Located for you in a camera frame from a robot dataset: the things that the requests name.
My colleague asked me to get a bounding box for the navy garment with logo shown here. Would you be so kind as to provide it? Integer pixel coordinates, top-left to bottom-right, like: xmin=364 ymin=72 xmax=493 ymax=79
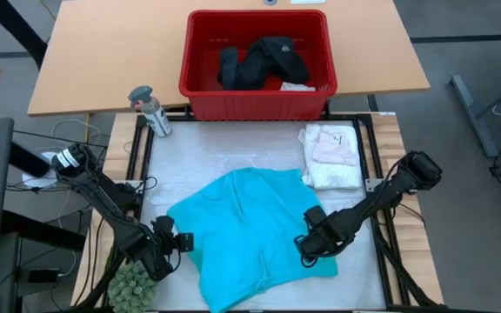
xmin=232 ymin=36 xmax=311 ymax=91

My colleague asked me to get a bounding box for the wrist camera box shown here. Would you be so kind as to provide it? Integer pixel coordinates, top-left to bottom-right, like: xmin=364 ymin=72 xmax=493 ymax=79
xmin=304 ymin=205 xmax=327 ymax=228
xmin=152 ymin=215 xmax=176 ymax=236

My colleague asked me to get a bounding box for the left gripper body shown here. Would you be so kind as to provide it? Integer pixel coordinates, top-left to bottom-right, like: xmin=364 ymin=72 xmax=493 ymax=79
xmin=147 ymin=232 xmax=180 ymax=263

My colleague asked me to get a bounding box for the small white garment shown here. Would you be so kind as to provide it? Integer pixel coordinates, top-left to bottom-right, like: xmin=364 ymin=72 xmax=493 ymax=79
xmin=279 ymin=81 xmax=317 ymax=93

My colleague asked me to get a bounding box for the red plastic laundry bin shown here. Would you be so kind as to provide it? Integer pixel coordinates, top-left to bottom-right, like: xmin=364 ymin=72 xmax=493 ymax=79
xmin=178 ymin=9 xmax=338 ymax=122

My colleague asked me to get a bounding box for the clear spray bottle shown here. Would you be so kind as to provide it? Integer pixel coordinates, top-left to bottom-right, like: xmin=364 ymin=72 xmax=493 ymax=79
xmin=127 ymin=85 xmax=173 ymax=138

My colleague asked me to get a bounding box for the black aluminium frame rail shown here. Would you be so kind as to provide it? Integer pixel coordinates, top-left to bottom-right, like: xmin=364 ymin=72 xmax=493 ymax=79
xmin=348 ymin=111 xmax=443 ymax=310
xmin=76 ymin=115 xmax=154 ymax=310

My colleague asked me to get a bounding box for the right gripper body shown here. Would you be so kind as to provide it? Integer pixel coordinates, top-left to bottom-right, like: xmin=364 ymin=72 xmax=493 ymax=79
xmin=308 ymin=220 xmax=353 ymax=258

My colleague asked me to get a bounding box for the black power adapter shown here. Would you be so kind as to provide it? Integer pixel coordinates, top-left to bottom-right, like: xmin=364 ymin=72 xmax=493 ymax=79
xmin=27 ymin=268 xmax=62 ymax=284

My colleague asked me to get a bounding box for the light wooden side board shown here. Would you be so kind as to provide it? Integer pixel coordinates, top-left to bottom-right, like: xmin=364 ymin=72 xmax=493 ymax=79
xmin=70 ymin=112 xmax=147 ymax=305
xmin=371 ymin=111 xmax=445 ymax=305

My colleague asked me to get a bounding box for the green artificial plant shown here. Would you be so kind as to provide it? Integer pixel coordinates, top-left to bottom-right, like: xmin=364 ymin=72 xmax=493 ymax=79
xmin=107 ymin=262 xmax=158 ymax=313

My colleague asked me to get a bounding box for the grey metal desk leg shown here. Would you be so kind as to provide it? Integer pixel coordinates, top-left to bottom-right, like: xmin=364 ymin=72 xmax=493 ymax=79
xmin=449 ymin=73 xmax=501 ymax=158

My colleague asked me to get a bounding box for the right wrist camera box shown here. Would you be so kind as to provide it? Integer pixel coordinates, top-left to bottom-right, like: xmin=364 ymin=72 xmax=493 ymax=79
xmin=304 ymin=205 xmax=327 ymax=228

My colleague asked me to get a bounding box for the black metal beam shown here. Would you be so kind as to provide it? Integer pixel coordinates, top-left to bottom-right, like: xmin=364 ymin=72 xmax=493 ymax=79
xmin=0 ymin=0 xmax=48 ymax=69

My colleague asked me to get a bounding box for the light wooden desk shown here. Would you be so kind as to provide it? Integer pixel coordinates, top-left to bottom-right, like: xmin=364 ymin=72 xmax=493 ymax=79
xmin=27 ymin=0 xmax=431 ymax=117

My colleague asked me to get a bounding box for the white knitted garment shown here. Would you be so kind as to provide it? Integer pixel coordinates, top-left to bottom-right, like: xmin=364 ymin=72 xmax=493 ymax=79
xmin=297 ymin=123 xmax=364 ymax=191

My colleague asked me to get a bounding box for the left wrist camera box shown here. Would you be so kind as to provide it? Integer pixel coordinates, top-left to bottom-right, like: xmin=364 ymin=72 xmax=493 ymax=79
xmin=152 ymin=215 xmax=176 ymax=236

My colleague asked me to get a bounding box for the teal garment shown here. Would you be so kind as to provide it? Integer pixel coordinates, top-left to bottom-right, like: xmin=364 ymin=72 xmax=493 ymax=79
xmin=166 ymin=167 xmax=339 ymax=313

